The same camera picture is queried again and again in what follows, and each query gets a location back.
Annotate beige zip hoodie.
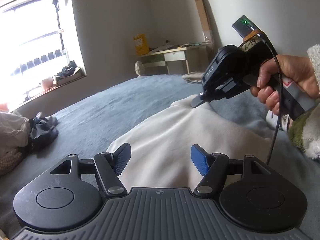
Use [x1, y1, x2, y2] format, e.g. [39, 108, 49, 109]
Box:
[107, 96, 271, 189]

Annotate dark clothes on windowsill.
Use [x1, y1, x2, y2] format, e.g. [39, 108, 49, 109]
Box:
[54, 61, 84, 86]

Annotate person right hand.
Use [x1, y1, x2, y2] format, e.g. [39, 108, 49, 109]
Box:
[251, 55, 319, 115]

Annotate folded beige garment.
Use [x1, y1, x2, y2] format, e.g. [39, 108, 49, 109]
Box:
[182, 72, 204, 83]

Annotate cream side desk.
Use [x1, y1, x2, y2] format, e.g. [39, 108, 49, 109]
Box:
[137, 43, 214, 75]

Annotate grey-blue bed blanket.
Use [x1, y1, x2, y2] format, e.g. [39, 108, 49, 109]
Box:
[1, 75, 319, 239]

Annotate long cardboard box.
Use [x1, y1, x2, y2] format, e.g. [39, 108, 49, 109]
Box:
[194, 0, 214, 52]

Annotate white printed sock foot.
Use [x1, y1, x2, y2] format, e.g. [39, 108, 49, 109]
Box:
[266, 111, 291, 132]

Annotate yellow box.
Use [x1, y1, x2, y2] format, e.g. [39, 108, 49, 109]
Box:
[133, 34, 150, 56]

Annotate dark furry garment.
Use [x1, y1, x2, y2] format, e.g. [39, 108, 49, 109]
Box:
[29, 112, 59, 152]

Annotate pale beige crumpled garment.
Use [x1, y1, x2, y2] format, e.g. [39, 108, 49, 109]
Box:
[1, 112, 31, 157]

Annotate checked pink cloth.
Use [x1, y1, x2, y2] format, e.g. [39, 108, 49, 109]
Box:
[0, 150, 24, 176]

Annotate orange item on windowsill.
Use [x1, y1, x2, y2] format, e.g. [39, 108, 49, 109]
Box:
[0, 103, 9, 113]

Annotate cream bed post knob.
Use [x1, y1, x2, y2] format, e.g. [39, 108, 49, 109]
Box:
[135, 61, 145, 76]

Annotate black cable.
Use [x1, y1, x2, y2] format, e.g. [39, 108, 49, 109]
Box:
[258, 33, 284, 167]

